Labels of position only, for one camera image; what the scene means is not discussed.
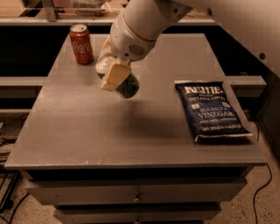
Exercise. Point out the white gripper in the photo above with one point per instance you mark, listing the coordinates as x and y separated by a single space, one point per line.
127 41

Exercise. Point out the green soda can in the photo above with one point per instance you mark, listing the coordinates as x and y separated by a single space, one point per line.
129 87

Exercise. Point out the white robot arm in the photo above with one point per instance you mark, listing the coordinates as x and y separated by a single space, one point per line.
255 24

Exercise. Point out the red Coca-Cola can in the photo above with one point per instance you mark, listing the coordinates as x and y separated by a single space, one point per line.
81 43

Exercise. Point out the clear plastic container on shelf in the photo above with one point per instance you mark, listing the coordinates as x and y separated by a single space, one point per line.
88 7

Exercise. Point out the grey drawer cabinet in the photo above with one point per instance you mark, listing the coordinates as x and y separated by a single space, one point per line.
99 158

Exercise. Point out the blue Kettle chips bag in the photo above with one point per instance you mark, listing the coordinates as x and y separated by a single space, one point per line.
208 111

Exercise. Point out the metal shelf rail frame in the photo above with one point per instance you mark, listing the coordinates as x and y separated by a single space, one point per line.
29 11

